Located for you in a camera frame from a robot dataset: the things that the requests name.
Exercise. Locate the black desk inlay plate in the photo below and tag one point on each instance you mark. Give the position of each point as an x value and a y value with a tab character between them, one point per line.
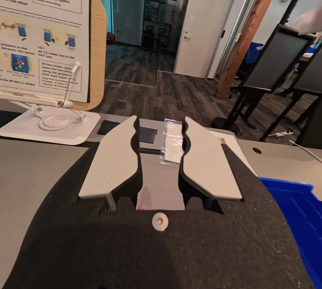
148	134
7	118

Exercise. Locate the white power strip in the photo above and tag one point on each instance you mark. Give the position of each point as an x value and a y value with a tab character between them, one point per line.
284	134

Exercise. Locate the wooden display board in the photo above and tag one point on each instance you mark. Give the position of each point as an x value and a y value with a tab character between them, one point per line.
98	55

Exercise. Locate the paper in plastic sleeve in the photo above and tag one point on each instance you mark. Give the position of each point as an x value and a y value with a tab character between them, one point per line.
172	143

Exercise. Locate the black office chair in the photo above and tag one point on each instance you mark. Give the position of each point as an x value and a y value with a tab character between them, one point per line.
239	78

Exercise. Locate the black pole with round disc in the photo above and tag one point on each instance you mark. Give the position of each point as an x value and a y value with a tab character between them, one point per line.
224	124

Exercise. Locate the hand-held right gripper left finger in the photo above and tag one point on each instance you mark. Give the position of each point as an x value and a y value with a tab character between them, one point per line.
110	163

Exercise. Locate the blue jacket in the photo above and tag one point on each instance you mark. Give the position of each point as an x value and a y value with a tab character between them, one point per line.
254	52

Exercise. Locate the blue plastic bin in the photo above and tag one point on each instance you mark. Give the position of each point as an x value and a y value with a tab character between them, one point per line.
299	218

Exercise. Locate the white door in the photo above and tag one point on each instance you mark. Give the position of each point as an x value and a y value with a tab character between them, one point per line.
201	17

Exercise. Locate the white stand base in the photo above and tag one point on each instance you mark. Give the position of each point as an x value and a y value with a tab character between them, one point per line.
70	130

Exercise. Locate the printed instruction sheet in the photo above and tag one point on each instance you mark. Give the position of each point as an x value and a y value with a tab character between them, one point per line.
45	30

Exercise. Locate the red floor machine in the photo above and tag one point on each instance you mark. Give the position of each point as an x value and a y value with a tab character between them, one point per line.
110	39

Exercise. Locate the wooden column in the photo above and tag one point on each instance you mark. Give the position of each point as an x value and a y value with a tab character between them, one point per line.
249	30

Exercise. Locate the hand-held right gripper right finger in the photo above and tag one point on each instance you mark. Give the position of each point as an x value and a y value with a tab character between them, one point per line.
210	165

